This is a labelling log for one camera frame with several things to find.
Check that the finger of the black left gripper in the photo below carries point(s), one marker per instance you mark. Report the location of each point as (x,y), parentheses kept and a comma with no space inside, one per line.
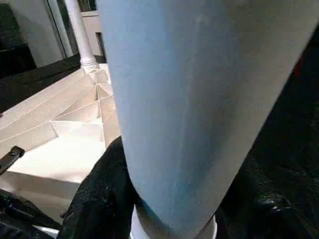
(11,158)

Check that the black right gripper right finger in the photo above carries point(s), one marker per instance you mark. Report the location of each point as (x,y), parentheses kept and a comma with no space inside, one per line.
(269,209)

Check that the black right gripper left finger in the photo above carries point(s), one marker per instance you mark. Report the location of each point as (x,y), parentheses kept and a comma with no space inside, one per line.
(102,199)

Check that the white plastic table leg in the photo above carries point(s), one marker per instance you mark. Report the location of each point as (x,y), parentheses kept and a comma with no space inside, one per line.
(199,99)
(79,35)

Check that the black work mat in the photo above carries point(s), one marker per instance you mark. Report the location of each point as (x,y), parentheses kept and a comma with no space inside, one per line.
(289,139)

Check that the white glass-door cabinet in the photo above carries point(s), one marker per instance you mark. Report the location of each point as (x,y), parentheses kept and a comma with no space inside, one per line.
(92,30)

